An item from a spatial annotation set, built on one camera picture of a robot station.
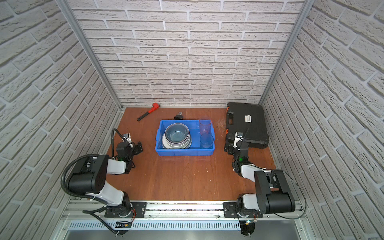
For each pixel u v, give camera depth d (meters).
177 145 0.87
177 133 0.92
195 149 0.87
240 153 0.70
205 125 1.00
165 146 0.92
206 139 1.00
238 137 0.79
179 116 1.13
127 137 0.83
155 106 1.19
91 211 0.62
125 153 0.72
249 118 1.03
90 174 0.46
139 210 0.73
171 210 0.76
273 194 0.44
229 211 0.74
